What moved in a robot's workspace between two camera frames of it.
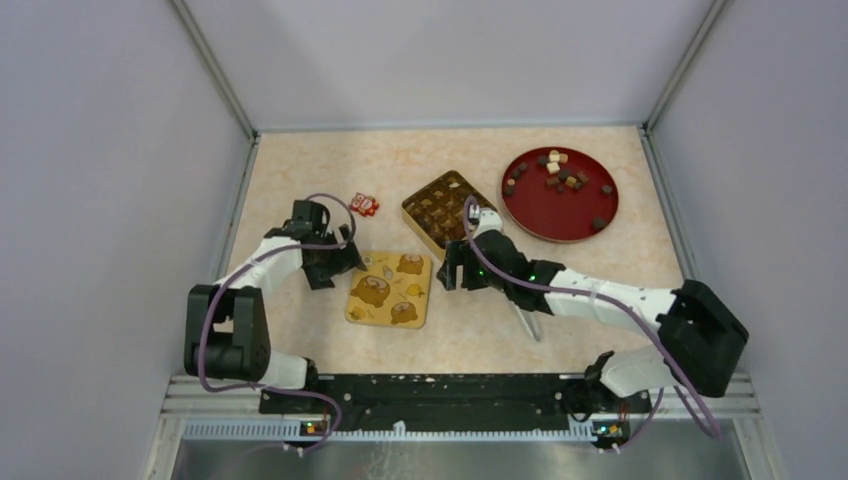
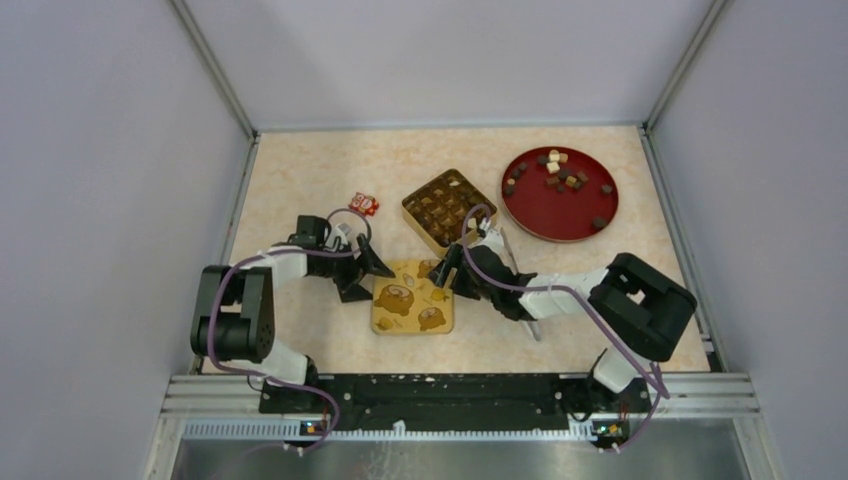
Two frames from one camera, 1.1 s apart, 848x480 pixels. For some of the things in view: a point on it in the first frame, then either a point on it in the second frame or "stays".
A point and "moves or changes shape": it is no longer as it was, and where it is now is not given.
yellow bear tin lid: [394, 291] moves or changes shape
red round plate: [560, 194] stays
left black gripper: [348, 258] to [368, 260]
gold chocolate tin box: [436, 211] stays
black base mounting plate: [455, 402] stays
